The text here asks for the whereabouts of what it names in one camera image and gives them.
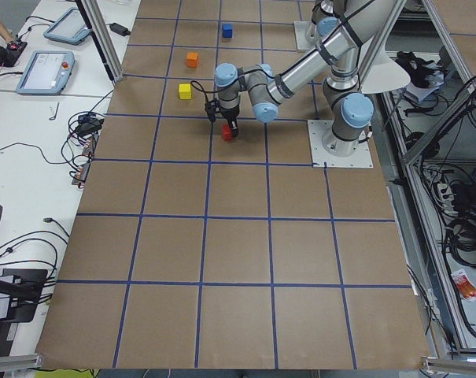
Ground orange snack packet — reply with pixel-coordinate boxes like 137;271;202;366
451;269;476;302

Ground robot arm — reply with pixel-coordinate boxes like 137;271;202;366
205;1;404;158
305;0;337;46

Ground teach pendant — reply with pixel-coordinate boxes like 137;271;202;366
16;50;75;95
43;7;90;46

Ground red wooden block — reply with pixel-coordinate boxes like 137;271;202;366
222;124;234;142

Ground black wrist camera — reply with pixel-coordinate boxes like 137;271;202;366
205;98;220;124

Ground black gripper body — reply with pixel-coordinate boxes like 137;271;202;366
220;106;239;120

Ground circuit boards with cables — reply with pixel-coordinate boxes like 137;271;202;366
61;111;105;189

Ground far teach pendant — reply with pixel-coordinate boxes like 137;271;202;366
43;7;90;46

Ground white chair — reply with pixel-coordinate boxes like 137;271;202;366
360;45;411;95

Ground black power adapter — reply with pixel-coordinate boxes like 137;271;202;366
108;23;131;36

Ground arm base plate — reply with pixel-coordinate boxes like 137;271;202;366
307;120;374;169
293;21;320;52

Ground hex key tool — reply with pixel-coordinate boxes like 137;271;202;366
49;102;60;120

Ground orange wooden block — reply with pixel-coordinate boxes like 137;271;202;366
186;51;199;68

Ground black monitor stand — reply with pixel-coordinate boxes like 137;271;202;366
0;269;48;323

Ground near teach pendant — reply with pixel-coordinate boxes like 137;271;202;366
16;50;75;95

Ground yellow wooden block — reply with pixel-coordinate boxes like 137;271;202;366
178;83;192;100

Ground aluminium frame post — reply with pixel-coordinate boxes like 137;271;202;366
76;0;124;83

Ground blue wooden block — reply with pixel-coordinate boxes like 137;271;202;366
221;23;234;39

